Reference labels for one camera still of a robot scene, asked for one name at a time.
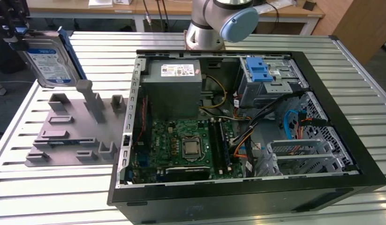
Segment CPU socket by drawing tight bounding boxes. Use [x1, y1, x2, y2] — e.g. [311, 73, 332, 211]
[177, 135, 206, 163]

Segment green motherboard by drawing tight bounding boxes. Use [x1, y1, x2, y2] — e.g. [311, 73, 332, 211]
[149, 119, 243, 181]

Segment silver CPU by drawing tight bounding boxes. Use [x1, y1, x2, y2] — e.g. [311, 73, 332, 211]
[181, 140, 201, 158]

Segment black graphics card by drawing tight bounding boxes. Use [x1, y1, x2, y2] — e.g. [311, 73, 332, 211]
[162, 165, 210, 181]

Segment wooden desk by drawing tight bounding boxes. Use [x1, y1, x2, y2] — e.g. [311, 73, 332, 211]
[25, 0, 325, 32]

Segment yellow and black wires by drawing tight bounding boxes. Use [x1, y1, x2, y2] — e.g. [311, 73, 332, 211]
[197, 75, 227, 110]

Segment black RAM stick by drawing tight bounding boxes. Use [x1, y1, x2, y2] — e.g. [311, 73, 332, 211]
[208, 119, 224, 173]

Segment metal disk bay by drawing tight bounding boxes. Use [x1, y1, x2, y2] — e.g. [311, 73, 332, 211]
[263, 138, 352, 176]

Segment grey power supply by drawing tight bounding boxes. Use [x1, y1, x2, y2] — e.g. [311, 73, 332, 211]
[138, 59, 202, 120]

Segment black office chair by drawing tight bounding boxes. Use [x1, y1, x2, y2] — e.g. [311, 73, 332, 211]
[0, 46, 27, 75]

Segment blue drive latch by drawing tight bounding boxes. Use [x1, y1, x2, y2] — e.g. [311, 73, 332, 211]
[245, 57, 273, 83]

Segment black PC case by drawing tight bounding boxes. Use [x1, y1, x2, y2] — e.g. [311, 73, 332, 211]
[106, 49, 386, 225]

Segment blue wire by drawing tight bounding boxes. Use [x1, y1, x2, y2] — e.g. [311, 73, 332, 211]
[283, 109, 305, 146]

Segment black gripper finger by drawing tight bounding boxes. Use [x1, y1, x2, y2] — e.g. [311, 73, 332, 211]
[2, 22, 29, 51]

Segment hard disk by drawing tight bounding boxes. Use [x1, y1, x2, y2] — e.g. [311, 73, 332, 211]
[13, 26, 88, 89]

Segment grey optical drive cage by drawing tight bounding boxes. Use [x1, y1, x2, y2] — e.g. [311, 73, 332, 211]
[237, 56, 307, 108]

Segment orange wire with black plug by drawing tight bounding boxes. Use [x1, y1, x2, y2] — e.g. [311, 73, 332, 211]
[293, 112, 329, 139]

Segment black wire bundle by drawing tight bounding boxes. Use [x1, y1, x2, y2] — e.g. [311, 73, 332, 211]
[241, 92, 303, 177]

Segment orange and yellow wire bundle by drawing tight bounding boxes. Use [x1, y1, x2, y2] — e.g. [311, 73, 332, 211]
[231, 127, 255, 160]

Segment hanging black cable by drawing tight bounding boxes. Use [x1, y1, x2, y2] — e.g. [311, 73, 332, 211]
[141, 0, 168, 31]

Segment red wire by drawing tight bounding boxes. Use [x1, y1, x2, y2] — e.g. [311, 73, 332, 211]
[130, 96, 149, 148]

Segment grey parts rack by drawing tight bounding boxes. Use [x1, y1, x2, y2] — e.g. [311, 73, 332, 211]
[25, 79, 129, 167]

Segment large white box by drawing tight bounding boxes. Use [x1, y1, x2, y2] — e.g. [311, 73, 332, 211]
[88, 0, 113, 9]

